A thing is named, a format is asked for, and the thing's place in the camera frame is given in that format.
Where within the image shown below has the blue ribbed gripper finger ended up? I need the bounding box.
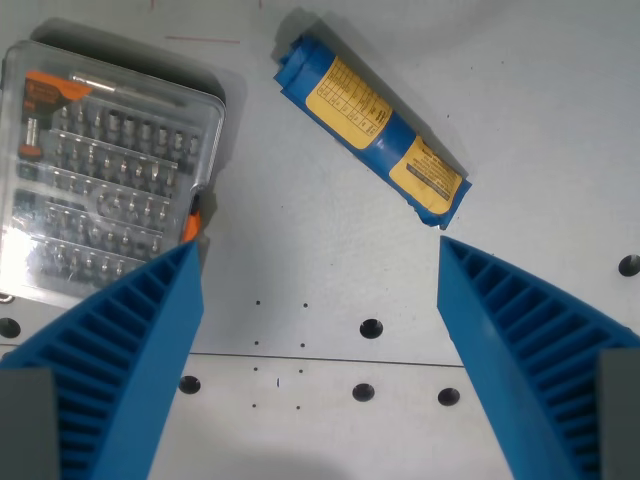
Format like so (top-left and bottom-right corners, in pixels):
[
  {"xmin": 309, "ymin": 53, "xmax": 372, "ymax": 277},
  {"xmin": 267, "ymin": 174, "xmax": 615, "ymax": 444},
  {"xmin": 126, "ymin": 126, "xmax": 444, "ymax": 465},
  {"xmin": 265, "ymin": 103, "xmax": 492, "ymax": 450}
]
[
  {"xmin": 0, "ymin": 240, "xmax": 206, "ymax": 480},
  {"xmin": 436, "ymin": 235, "xmax": 640, "ymax": 480}
]

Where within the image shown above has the blue bag with yellow labels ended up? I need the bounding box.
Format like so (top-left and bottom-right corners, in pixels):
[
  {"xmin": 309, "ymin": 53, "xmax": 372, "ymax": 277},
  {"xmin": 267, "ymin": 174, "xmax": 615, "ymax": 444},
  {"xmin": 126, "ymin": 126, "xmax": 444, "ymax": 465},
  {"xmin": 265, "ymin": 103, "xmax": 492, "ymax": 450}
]
[{"xmin": 272, "ymin": 32, "xmax": 473, "ymax": 230}]

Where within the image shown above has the clear screwdriver bit set case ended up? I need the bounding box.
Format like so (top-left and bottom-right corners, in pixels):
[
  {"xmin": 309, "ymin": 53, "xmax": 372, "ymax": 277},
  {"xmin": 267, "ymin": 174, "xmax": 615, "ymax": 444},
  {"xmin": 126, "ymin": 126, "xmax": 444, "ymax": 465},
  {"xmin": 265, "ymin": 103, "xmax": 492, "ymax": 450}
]
[{"xmin": 0, "ymin": 39, "xmax": 227, "ymax": 308}]

